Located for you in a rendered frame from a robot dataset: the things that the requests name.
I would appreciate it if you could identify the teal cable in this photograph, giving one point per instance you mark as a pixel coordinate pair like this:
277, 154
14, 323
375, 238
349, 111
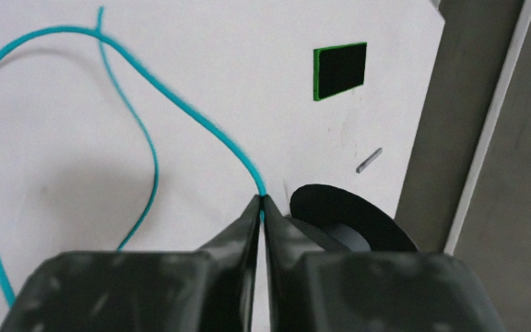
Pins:
100, 38

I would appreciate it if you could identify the black cable reel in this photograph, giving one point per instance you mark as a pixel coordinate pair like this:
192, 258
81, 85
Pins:
338, 220

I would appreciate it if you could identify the grey flat bar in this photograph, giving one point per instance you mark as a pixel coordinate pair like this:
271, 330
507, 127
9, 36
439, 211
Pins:
372, 157

